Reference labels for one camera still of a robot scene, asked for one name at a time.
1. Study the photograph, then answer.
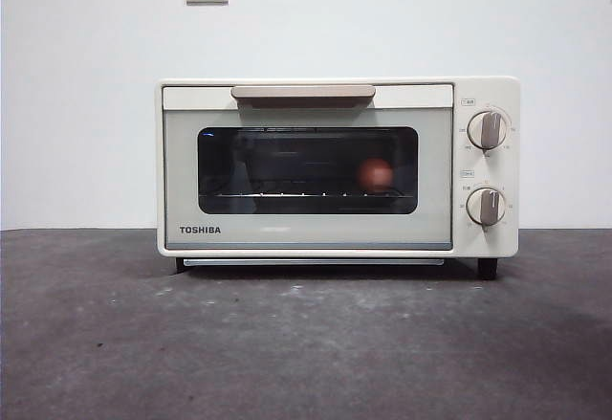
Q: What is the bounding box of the brown egg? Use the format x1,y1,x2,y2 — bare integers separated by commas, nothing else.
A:
357,157,395,192

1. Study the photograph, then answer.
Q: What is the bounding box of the glass oven door with handle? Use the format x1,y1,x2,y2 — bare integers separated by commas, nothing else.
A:
162,83,454,252

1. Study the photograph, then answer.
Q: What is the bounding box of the small cream oven knob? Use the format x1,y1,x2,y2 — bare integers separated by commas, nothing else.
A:
466,188,508,228

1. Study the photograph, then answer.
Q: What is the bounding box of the metal crumb tray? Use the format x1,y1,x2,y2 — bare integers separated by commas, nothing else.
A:
183,257,444,268

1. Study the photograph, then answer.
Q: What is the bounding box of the large cream oven knob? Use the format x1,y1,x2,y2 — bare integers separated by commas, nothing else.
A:
467,111,509,153

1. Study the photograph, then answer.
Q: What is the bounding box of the cream Toshiba toaster oven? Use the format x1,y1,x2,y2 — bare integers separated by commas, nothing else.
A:
155,77,521,280

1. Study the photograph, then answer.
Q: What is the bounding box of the metal wire oven rack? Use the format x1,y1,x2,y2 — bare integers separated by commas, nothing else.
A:
213,190,403,200

